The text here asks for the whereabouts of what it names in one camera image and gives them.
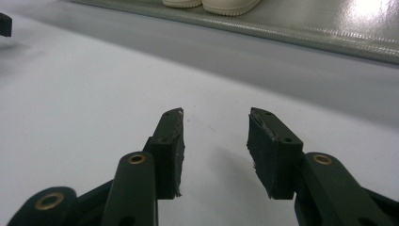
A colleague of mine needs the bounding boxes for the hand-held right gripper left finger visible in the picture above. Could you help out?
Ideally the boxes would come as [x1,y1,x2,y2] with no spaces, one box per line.
[149,107,186,201]

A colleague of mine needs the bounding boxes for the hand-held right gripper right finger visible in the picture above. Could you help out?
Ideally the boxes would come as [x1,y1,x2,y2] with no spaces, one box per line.
[246,106,305,201]

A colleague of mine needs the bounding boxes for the grey metal shoe rack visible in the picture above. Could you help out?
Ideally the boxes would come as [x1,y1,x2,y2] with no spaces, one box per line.
[67,0,399,66]

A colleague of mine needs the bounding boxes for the small white sneaker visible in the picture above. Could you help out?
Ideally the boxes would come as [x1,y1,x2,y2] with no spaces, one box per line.
[161,0,203,9]
[201,0,263,17]

